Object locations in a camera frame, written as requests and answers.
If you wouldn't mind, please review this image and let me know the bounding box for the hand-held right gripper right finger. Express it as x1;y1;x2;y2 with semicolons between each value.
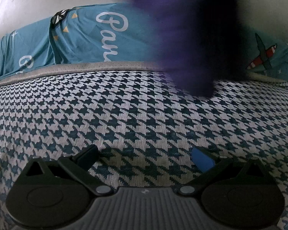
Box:
177;146;270;196

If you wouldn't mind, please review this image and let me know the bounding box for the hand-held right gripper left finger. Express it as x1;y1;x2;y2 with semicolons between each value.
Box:
22;144;114;196

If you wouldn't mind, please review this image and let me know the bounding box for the purple patterned shirt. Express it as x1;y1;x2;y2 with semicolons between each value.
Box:
130;0;251;99

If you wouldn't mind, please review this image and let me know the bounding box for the houndstooth bed mat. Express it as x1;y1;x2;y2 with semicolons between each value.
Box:
0;61;288;230

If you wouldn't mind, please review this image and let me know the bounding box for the teal printed bed bumper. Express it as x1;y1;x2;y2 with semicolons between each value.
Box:
0;2;288;83

